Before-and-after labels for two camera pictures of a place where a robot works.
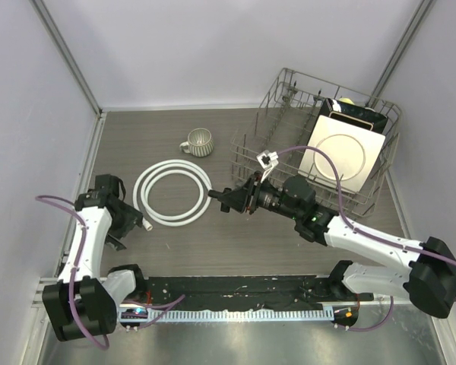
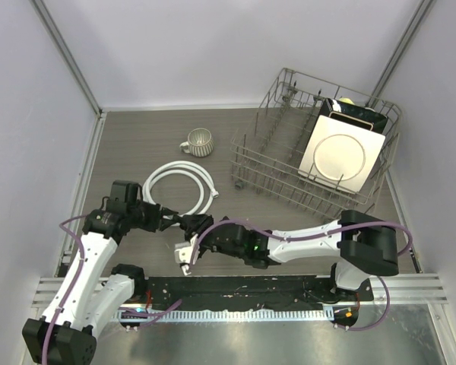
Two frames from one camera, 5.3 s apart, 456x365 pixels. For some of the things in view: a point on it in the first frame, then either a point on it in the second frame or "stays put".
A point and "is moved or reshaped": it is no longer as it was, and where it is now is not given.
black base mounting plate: [302, 292] stays put
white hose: [149, 173] is moved or reshaped
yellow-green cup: [346, 99] stays put
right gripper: [246, 198] to [197, 224]
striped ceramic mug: [199, 144] stays put
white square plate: [353, 150] stays put
